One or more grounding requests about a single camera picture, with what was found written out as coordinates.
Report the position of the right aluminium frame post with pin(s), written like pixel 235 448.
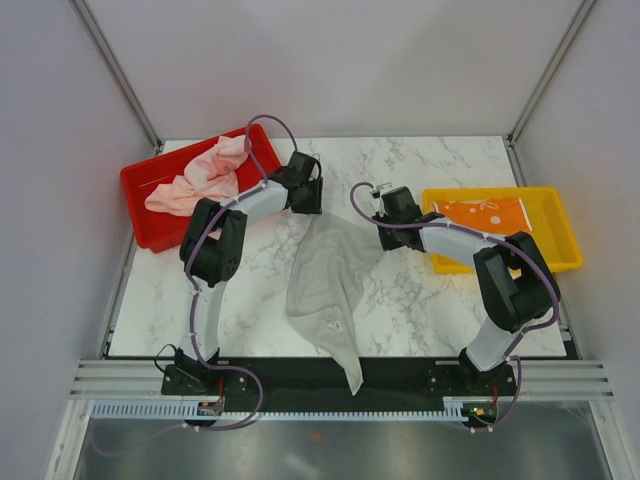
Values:
pixel 551 69

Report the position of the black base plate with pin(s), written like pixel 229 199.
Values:
pixel 318 384

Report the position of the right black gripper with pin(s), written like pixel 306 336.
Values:
pixel 387 243

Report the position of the left aluminium frame post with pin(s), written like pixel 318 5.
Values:
pixel 90 23

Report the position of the yellow plastic bin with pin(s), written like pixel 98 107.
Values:
pixel 551 227

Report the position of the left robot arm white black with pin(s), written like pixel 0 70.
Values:
pixel 213 245

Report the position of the white slotted cable duct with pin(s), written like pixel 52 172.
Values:
pixel 192 410

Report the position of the cream orange-dotted towel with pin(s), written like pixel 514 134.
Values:
pixel 504 216

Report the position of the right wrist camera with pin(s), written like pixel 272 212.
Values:
pixel 379 190

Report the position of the grey towel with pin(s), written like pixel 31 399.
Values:
pixel 326 287

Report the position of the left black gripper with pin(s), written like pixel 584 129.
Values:
pixel 315 208

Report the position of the aluminium frame post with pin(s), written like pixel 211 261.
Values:
pixel 90 23
pixel 551 69

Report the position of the pink striped towel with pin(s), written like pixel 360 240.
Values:
pixel 210 175

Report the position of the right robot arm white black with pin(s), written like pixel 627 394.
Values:
pixel 516 285

